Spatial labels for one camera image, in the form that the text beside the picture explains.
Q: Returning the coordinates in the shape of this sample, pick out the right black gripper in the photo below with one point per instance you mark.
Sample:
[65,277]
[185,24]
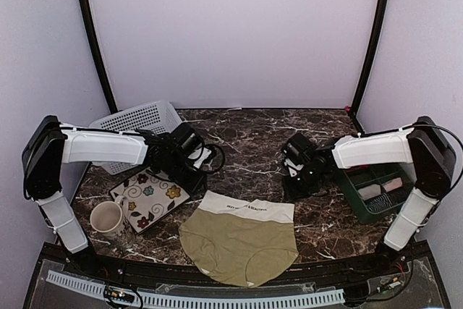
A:
[292,194]

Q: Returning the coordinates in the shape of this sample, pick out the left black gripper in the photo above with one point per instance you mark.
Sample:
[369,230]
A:
[193,187]

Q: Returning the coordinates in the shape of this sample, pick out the pink white underwear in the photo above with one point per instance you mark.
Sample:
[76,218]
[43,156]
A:
[392,184]

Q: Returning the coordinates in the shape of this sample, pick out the olive green cloth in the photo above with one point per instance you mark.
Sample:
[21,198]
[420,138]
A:
[240,243]

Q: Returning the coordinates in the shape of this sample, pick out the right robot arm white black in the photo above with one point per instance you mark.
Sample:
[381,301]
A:
[422,145]

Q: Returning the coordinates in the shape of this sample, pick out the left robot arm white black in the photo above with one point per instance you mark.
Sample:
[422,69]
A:
[54,144]

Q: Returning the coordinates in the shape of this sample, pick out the white plastic mesh basket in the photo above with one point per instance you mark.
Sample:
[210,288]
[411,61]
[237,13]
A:
[158,117]

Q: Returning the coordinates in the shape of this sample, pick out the floral square ceramic plate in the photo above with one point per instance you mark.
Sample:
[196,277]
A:
[148,198]

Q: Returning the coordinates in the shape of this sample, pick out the grey rolled cloth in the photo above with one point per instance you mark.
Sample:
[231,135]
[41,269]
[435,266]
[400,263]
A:
[370,192]

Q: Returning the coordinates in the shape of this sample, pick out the green divided organizer box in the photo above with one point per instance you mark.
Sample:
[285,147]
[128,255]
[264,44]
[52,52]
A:
[351,180]

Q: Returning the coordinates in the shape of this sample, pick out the black striped rolled cloth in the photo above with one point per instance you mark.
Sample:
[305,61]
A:
[380,204]

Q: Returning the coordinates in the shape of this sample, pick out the beige floral mug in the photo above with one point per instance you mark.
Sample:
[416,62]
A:
[109,219]

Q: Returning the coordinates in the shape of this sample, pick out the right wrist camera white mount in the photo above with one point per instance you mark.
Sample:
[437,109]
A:
[292,168]

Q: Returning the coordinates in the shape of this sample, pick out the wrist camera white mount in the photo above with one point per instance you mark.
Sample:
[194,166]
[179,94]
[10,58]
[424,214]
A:
[292,168]
[203,155]

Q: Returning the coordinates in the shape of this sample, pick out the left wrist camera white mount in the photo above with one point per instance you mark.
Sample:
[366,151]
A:
[203,155]

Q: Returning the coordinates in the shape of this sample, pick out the black front table rail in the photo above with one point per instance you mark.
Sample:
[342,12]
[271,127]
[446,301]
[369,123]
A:
[354,271]

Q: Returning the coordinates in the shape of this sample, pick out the white slotted cable duct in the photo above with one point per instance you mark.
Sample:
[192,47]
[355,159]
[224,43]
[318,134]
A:
[143,299]

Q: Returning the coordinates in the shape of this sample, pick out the left black frame post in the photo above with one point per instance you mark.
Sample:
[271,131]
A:
[95,50]

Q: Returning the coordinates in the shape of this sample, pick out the black frame post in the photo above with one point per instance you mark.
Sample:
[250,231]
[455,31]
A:
[380,12]
[95,50]

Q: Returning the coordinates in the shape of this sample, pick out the right black frame post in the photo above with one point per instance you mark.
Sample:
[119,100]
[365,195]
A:
[380,12]

